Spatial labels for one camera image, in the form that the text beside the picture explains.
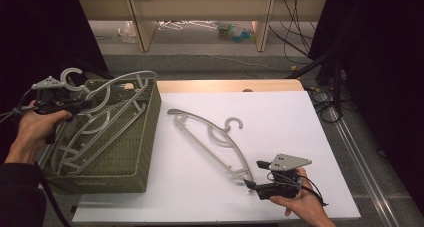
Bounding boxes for colourful plastic toys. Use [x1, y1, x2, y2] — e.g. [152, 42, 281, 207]
[217, 21, 256, 44]

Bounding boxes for hand-held gripper black cable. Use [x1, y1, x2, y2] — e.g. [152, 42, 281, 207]
[266, 171, 329, 207]
[0, 88, 73, 227]

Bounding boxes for white board sheet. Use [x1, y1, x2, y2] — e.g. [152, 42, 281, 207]
[71, 90, 362, 225]

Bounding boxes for grey plastic clothes hanger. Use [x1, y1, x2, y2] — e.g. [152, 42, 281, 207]
[54, 86, 151, 178]
[49, 67, 158, 176]
[166, 108, 256, 185]

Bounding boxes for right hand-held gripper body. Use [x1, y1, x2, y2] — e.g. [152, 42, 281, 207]
[257, 153, 313, 201]

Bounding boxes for light wooden table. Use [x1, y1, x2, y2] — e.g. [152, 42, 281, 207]
[156, 79, 305, 94]

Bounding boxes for light wooden shelf unit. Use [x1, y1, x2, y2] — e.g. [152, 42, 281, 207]
[76, 0, 329, 53]

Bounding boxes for right hand-held gripper black cable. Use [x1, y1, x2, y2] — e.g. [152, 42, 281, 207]
[266, 171, 329, 207]

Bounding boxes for left hand-held gripper black cable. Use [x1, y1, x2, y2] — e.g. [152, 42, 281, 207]
[0, 88, 73, 227]

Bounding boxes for person's right hand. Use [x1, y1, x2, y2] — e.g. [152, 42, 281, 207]
[269, 167, 329, 221]

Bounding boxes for white wire hangers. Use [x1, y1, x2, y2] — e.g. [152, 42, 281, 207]
[157, 19, 219, 32]

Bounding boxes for person's left hand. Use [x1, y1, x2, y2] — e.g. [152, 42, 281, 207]
[4, 100, 73, 165]

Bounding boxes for coiled black floor cables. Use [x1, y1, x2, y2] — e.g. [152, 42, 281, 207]
[309, 86, 346, 124]

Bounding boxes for metal floor rail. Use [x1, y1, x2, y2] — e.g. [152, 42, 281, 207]
[328, 106, 401, 227]

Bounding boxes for hanging black cables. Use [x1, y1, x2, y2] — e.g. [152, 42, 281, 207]
[268, 0, 318, 58]

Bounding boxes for clear plastic bag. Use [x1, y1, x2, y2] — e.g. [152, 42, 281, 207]
[117, 21, 138, 44]

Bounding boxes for black curtain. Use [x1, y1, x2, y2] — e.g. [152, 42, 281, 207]
[0, 0, 109, 121]
[308, 0, 424, 218]

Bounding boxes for green woven basket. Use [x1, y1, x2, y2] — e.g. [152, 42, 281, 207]
[41, 78, 163, 195]

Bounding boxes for thin white floor cable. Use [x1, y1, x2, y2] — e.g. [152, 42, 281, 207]
[199, 53, 296, 72]

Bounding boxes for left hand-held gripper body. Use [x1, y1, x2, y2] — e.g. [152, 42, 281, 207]
[31, 76, 73, 115]

